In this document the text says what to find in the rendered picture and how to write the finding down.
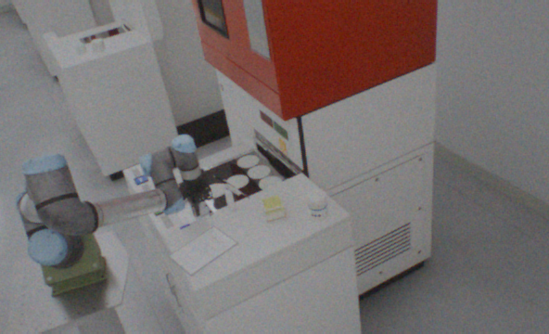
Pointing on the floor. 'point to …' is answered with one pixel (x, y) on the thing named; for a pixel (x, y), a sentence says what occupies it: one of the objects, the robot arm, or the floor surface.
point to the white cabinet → (274, 300)
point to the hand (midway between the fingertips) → (196, 218)
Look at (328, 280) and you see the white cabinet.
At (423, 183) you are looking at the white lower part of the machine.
